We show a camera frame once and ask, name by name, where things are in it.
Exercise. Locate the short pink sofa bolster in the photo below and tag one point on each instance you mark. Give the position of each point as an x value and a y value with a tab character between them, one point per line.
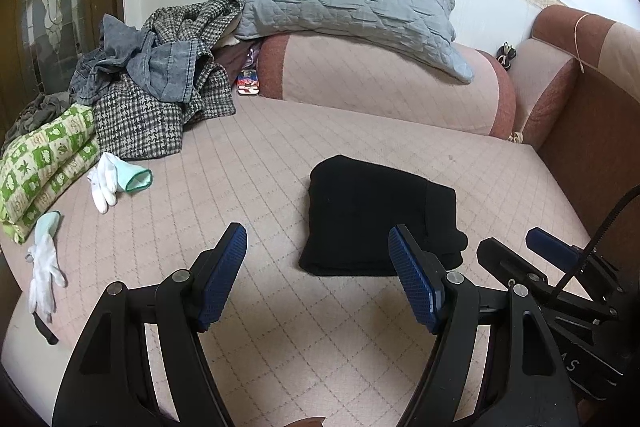
545	92

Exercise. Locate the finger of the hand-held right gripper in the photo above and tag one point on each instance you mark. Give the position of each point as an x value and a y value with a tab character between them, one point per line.
550	247
505	264

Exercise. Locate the maroon cloth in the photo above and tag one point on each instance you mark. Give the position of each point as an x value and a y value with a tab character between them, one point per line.
235	59

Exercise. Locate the beige tassel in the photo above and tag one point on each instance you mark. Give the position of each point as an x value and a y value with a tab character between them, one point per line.
515	137

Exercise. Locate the long pink sofa bolster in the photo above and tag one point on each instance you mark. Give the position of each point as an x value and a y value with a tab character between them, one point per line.
380	87

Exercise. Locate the pink quilted sofa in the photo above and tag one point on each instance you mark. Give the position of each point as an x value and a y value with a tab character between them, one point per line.
250	157

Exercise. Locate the black pants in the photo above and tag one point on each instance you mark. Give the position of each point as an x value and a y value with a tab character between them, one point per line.
370	217

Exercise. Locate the grey denim garment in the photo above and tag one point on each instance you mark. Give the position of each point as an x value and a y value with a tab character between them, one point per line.
160	67

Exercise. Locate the wooden door with glass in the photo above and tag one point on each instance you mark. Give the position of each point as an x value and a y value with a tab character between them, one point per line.
60	7

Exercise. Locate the green patterned blanket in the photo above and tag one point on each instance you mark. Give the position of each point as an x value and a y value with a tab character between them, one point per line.
40	167

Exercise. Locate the pile of grey clothes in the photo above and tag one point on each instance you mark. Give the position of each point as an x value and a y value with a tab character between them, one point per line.
140	122

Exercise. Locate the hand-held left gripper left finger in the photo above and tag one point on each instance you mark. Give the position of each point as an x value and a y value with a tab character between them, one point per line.
225	277

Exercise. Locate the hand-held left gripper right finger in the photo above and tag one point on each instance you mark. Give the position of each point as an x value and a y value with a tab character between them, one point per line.
412	282

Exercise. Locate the dark grey cloth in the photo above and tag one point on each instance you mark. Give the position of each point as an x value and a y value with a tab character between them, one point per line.
40	112

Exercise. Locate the white glove with green cuff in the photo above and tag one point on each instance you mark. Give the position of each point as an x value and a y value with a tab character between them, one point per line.
42	267
107	179

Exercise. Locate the colourful small packet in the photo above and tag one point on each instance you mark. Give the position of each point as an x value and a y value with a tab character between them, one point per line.
248	83

